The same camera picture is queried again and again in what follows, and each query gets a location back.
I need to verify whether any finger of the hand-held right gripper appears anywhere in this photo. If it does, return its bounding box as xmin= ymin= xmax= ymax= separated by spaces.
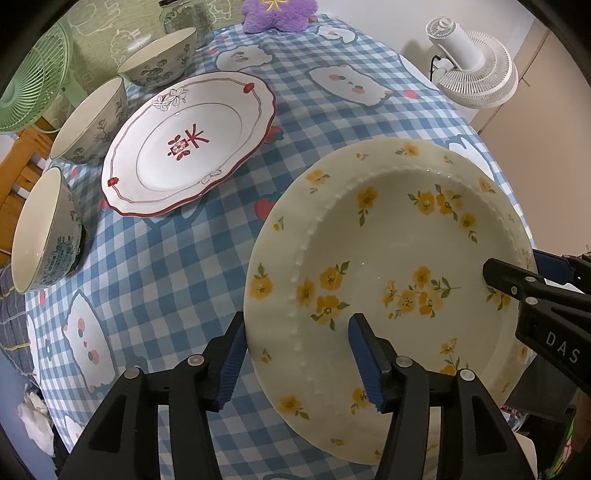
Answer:
xmin=531 ymin=249 xmax=591 ymax=296
xmin=482 ymin=258 xmax=546 ymax=301

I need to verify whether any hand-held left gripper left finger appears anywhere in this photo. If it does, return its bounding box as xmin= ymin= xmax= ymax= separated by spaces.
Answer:
xmin=58 ymin=311 xmax=250 ymax=480

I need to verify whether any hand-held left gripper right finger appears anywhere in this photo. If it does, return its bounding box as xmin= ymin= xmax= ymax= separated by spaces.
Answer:
xmin=347 ymin=313 xmax=539 ymax=480

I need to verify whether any yellow floral beaded plate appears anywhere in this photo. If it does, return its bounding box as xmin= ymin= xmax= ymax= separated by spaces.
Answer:
xmin=243 ymin=140 xmax=539 ymax=466

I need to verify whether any floral ceramic bowl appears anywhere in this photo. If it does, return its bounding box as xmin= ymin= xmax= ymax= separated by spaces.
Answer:
xmin=117 ymin=27 xmax=198 ymax=88
xmin=11 ymin=166 xmax=86 ymax=295
xmin=50 ymin=76 xmax=129 ymax=164

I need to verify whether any white plate red trim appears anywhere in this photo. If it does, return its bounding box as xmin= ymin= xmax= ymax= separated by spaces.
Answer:
xmin=102 ymin=71 xmax=278 ymax=217

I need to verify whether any blue checked tablecloth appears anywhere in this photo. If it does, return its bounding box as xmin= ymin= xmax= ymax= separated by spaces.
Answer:
xmin=23 ymin=14 xmax=541 ymax=480

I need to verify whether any beige door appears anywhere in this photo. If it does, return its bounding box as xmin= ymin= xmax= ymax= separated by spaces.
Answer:
xmin=475 ymin=25 xmax=591 ymax=250

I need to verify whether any white standing fan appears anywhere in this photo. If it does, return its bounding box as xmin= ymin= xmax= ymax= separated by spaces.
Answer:
xmin=425 ymin=16 xmax=519 ymax=109

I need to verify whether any crumpled white cloth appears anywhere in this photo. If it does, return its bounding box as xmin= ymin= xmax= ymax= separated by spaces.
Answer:
xmin=17 ymin=390 xmax=56 ymax=457

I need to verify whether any grey plaid pillow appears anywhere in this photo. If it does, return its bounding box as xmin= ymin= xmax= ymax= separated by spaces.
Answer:
xmin=0 ymin=263 xmax=38 ymax=365

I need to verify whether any wooden bed headboard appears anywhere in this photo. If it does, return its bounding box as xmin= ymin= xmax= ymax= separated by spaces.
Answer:
xmin=0 ymin=115 xmax=61 ymax=268

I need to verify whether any green desk fan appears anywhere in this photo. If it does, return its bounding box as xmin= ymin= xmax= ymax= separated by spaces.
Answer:
xmin=0 ymin=21 xmax=88 ymax=134

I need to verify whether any purple plush bunny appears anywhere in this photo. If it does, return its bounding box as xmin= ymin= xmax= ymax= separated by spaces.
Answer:
xmin=241 ymin=0 xmax=319 ymax=34

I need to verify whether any green printed board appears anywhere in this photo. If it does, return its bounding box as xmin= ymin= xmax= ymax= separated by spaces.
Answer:
xmin=60 ymin=0 xmax=167 ymax=93

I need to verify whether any glass jar dark lid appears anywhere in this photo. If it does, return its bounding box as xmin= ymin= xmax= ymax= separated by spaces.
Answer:
xmin=158 ymin=0 xmax=213 ymax=47

